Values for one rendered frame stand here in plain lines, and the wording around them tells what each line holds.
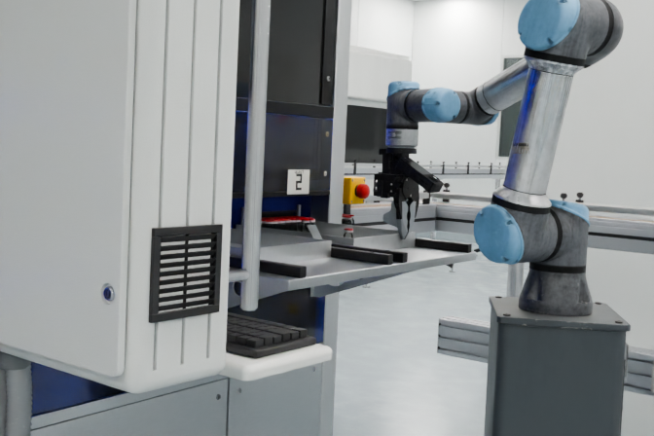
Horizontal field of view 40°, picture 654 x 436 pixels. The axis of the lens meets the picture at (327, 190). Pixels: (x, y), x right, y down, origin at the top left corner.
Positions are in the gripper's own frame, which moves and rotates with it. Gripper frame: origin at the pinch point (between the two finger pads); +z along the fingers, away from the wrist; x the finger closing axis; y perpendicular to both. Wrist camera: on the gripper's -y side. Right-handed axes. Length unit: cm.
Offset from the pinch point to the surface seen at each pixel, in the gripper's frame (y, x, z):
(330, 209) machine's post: 27.1, -6.8, -3.7
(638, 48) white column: -6, -144, -59
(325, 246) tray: 1.0, 30.0, 1.0
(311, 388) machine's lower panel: 28, -2, 42
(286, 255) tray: 1.0, 42.7, 1.9
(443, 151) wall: 435, -796, -23
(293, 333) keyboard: -25, 73, 9
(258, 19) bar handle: -28, 86, -36
